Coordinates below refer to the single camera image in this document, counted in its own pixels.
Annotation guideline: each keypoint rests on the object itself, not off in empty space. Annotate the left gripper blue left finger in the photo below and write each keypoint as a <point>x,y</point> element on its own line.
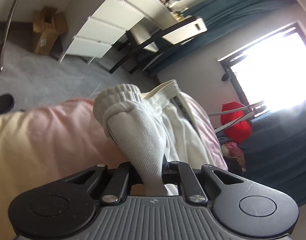
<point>120,184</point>

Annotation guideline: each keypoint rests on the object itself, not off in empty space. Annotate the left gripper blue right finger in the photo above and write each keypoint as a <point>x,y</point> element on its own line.
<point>182,175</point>

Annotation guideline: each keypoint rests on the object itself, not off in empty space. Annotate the cream white zip hoodie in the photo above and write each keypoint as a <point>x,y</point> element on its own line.
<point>163,124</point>

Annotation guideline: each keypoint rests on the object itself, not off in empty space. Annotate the pile of coloured clothes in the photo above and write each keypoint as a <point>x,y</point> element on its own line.
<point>234,157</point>

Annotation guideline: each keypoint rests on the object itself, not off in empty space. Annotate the pastel tie-dye bed sheet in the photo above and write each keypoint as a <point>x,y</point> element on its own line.
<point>45,144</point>

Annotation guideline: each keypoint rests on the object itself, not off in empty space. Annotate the teal right curtain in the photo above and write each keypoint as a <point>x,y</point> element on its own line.
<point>275,153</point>

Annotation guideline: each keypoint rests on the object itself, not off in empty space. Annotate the teal curtain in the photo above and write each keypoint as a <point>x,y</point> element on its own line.
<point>220,17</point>
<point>275,153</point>

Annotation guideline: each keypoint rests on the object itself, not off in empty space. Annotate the white black chair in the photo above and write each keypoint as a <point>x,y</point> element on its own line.
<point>176,35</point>

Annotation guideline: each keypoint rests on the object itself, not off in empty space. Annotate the dark framed window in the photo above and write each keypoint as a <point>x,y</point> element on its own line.
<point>271,69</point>

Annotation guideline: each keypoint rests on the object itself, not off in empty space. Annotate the cardboard box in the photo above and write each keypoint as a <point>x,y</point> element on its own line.
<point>48,25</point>

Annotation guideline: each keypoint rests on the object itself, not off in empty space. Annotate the teal left curtain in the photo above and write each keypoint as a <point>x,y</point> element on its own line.
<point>220,17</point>

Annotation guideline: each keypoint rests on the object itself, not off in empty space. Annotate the white drawer desk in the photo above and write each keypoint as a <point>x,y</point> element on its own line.
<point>94,26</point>

